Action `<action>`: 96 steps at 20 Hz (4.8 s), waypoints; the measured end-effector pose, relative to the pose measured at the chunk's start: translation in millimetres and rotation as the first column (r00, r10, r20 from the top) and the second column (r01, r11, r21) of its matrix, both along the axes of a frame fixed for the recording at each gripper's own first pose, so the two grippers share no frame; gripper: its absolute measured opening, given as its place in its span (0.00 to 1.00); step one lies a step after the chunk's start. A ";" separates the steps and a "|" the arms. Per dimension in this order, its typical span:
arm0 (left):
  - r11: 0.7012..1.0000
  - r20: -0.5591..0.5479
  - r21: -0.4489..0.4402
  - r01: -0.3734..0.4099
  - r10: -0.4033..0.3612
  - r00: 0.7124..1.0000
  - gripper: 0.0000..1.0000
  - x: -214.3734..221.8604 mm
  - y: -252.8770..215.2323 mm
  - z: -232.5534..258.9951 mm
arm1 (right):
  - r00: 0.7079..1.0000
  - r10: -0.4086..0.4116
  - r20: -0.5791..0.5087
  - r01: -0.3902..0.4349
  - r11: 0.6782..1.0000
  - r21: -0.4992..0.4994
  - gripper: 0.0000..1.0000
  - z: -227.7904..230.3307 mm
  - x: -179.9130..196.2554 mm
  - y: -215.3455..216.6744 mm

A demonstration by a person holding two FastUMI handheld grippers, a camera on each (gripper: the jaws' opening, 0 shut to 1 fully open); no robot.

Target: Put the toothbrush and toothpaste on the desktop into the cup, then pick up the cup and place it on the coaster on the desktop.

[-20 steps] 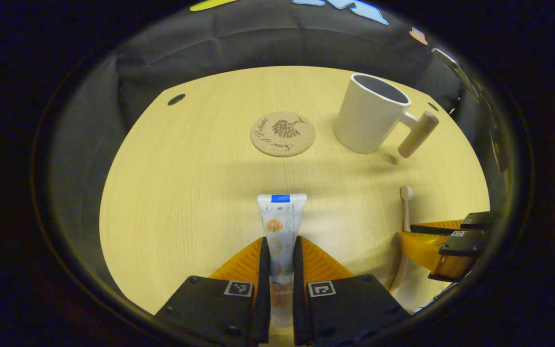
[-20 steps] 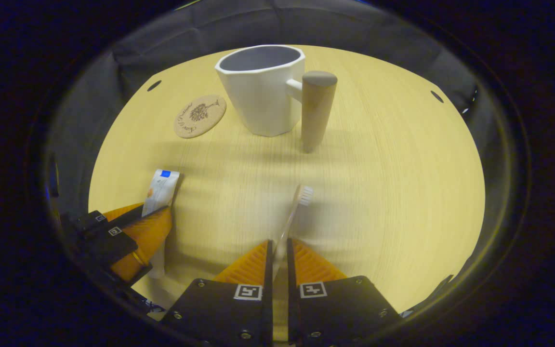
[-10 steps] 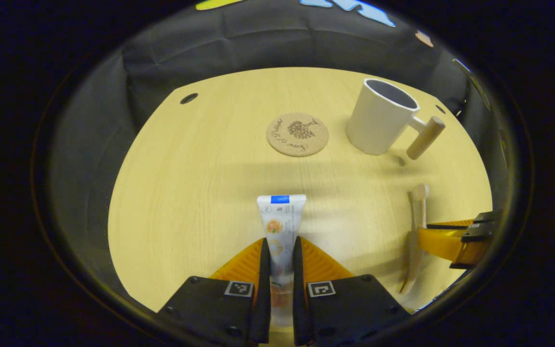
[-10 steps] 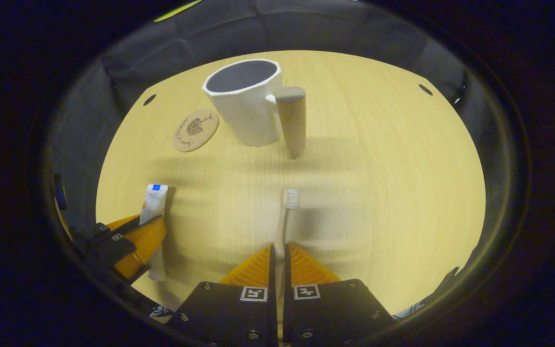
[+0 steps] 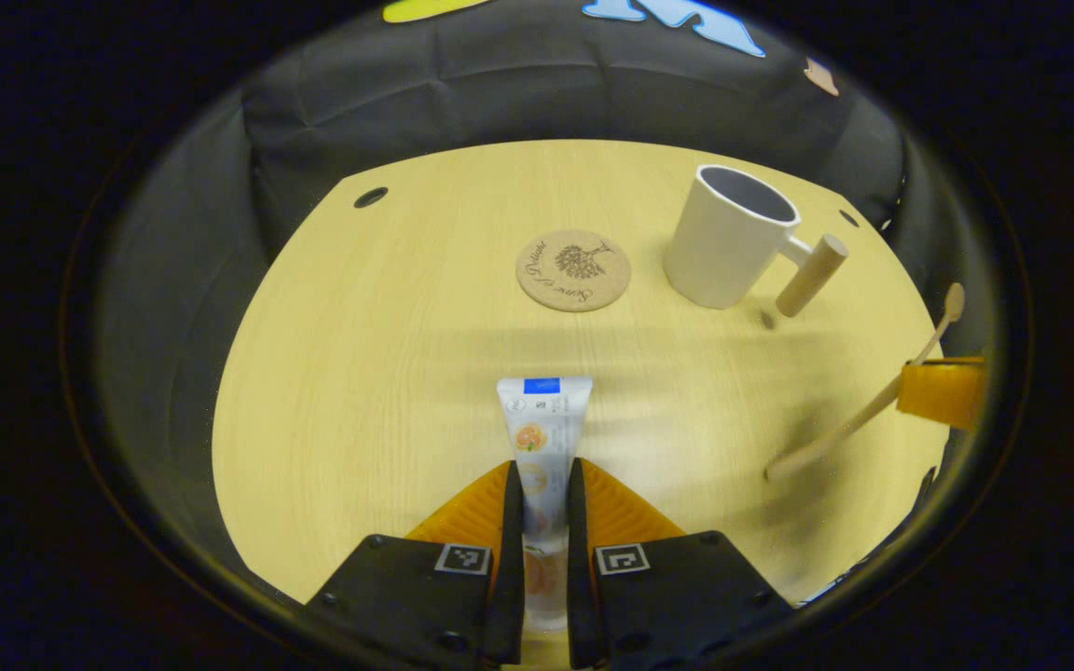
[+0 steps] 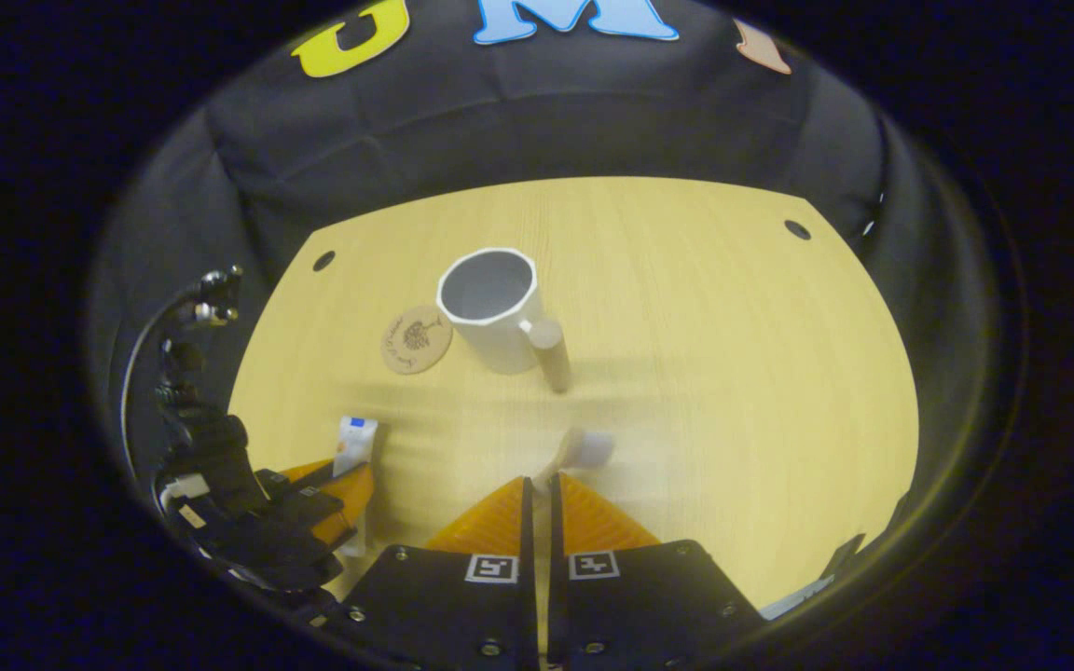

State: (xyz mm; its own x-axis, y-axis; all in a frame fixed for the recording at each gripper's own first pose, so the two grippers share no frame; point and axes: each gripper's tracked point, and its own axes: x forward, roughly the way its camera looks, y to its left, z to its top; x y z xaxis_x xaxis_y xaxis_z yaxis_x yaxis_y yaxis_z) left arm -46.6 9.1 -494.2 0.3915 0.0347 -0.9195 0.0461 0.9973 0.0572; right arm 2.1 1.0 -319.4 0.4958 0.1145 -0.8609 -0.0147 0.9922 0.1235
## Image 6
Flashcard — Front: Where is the white cup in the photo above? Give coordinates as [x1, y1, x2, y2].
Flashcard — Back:
[436, 247, 573, 394]

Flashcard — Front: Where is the round cork coaster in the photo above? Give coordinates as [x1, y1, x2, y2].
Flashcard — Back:
[381, 305, 453, 376]

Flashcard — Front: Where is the black cable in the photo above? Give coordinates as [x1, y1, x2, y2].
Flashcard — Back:
[120, 284, 207, 486]

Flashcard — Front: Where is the black backdrop cloth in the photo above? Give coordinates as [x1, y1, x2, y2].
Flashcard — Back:
[89, 0, 1004, 560]

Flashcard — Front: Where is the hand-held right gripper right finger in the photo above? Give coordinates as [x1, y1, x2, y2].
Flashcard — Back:
[546, 472, 767, 671]

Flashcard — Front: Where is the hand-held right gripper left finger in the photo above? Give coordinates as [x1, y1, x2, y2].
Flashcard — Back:
[341, 476, 539, 671]

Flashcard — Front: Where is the beige toothbrush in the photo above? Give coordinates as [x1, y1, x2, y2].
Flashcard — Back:
[533, 427, 615, 493]

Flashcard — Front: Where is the white toothpaste tube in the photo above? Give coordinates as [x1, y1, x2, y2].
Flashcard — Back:
[332, 417, 379, 558]

